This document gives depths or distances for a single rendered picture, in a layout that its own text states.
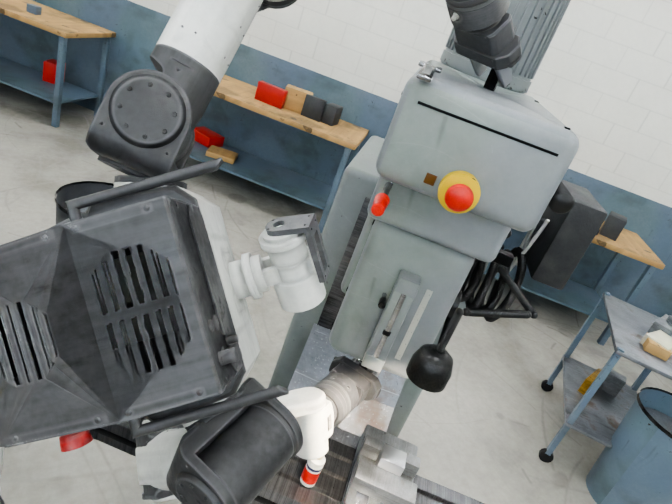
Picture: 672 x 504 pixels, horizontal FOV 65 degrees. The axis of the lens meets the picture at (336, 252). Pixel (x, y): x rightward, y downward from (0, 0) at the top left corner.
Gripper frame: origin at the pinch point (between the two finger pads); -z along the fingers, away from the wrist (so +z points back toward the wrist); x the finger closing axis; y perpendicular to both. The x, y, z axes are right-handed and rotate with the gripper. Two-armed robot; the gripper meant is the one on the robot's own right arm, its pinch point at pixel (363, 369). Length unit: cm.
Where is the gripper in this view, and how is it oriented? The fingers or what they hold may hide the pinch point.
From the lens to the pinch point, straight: 123.1
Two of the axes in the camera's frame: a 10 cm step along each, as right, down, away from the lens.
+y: -3.2, 8.5, 4.2
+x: -8.1, -4.7, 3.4
